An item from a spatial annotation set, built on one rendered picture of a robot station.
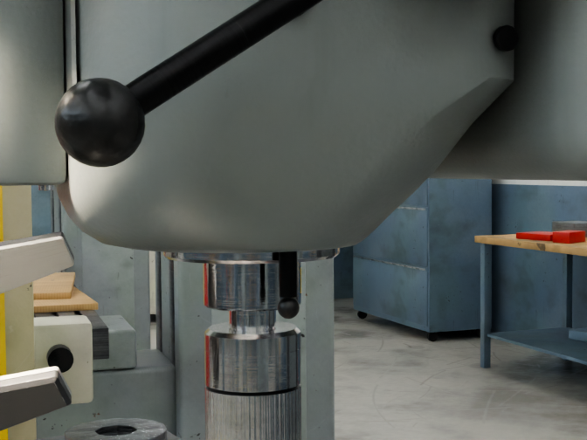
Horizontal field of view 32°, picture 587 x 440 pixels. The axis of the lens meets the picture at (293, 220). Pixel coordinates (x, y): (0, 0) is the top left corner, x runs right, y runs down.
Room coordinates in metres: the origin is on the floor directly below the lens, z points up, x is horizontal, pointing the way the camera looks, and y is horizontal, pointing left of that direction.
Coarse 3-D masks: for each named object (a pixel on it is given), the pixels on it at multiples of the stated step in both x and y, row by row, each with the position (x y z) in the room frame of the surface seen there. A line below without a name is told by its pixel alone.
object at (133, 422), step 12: (96, 420) 0.93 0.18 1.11; (108, 420) 0.92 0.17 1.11; (120, 420) 0.92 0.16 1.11; (132, 420) 0.92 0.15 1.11; (144, 420) 0.92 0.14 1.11; (72, 432) 0.88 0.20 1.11; (84, 432) 0.88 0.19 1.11; (96, 432) 0.89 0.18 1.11; (108, 432) 0.90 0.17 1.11; (120, 432) 0.91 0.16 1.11; (132, 432) 0.90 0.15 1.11; (144, 432) 0.88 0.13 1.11; (156, 432) 0.88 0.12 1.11; (168, 432) 0.93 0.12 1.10
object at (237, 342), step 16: (208, 336) 0.48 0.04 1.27; (224, 336) 0.47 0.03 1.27; (240, 336) 0.47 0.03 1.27; (256, 336) 0.47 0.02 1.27; (272, 336) 0.47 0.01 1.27; (288, 336) 0.48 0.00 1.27; (224, 352) 0.47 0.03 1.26; (240, 352) 0.47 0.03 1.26; (256, 352) 0.47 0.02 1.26; (272, 352) 0.47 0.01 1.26; (288, 352) 0.48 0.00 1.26
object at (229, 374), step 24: (216, 360) 0.47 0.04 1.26; (240, 360) 0.47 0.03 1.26; (264, 360) 0.47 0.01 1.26; (288, 360) 0.48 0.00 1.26; (216, 384) 0.47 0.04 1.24; (240, 384) 0.47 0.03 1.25; (264, 384) 0.47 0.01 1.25; (288, 384) 0.48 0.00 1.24; (216, 408) 0.47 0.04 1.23; (240, 408) 0.47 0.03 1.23; (264, 408) 0.47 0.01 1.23; (288, 408) 0.48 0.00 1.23; (216, 432) 0.47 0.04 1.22; (240, 432) 0.47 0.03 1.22; (264, 432) 0.47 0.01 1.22; (288, 432) 0.48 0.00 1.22
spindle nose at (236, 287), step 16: (208, 272) 0.48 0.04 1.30; (224, 272) 0.47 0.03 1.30; (240, 272) 0.47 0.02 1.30; (256, 272) 0.47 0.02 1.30; (272, 272) 0.47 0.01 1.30; (208, 288) 0.48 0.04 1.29; (224, 288) 0.47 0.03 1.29; (240, 288) 0.47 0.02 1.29; (256, 288) 0.47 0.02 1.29; (272, 288) 0.47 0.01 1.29; (208, 304) 0.48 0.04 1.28; (224, 304) 0.47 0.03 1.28; (240, 304) 0.47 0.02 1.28; (256, 304) 0.47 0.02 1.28; (272, 304) 0.47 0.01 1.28
